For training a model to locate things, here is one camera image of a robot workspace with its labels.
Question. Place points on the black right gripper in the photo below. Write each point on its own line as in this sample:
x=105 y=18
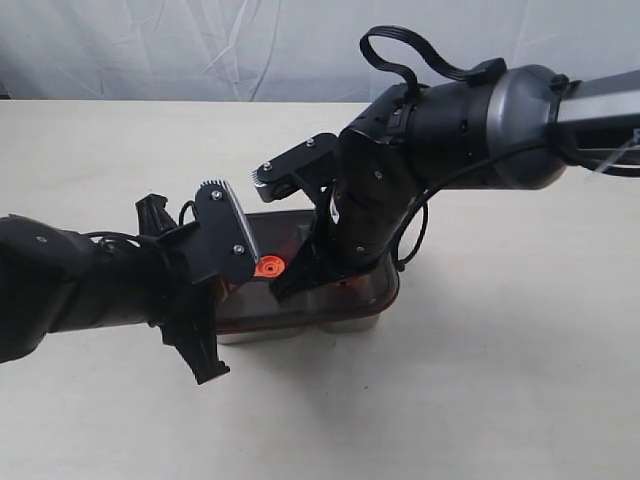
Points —
x=349 y=235

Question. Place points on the dark transparent lid orange seal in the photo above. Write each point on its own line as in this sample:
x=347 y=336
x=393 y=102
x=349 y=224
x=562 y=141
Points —
x=351 y=305

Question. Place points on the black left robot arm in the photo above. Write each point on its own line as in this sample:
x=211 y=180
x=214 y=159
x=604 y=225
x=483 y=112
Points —
x=55 y=280

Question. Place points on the blue-grey backdrop cloth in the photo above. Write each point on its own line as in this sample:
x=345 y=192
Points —
x=254 y=51

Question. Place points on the steel two-compartment lunch box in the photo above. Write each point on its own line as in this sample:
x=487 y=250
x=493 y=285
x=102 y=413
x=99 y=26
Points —
x=300 y=332

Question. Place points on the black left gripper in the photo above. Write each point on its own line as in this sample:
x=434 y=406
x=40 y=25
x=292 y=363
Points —
x=187 y=319

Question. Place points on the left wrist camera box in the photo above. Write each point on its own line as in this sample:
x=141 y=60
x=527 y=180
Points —
x=230 y=248

